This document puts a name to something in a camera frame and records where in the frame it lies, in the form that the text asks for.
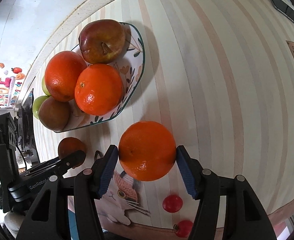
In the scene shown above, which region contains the red cherry tomato upper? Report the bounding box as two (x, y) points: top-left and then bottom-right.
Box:
(162, 194), (183, 213)

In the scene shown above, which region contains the floral ceramic fruit bowl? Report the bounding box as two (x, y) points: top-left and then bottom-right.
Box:
(63, 22), (145, 132)

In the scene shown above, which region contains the red cherry tomato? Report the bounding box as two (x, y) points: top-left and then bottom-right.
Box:
(173, 219), (193, 238)
(162, 194), (183, 213)

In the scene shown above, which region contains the striped cat print table mat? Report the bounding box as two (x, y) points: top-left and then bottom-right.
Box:
(34, 0), (294, 224)

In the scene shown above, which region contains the red green apple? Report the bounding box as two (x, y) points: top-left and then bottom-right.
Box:
(39, 97), (71, 132)

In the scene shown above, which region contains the dark red apple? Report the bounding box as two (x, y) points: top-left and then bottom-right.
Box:
(79, 19), (126, 64)

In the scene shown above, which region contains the bright orange mandarin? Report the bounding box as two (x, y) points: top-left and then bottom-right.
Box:
(74, 63), (124, 115)

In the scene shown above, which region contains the colourful wall sticker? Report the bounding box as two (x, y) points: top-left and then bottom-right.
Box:
(0, 62), (26, 109)

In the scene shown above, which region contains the large orange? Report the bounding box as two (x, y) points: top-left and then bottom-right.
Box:
(44, 51), (87, 102)

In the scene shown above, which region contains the black smartphone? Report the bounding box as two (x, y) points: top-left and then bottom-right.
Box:
(271, 0), (294, 23)

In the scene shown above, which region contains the dark shaded orange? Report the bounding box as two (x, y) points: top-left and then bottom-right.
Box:
(58, 137), (87, 159)

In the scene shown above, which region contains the red cherry tomato lower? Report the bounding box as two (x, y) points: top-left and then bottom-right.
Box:
(173, 219), (193, 238)

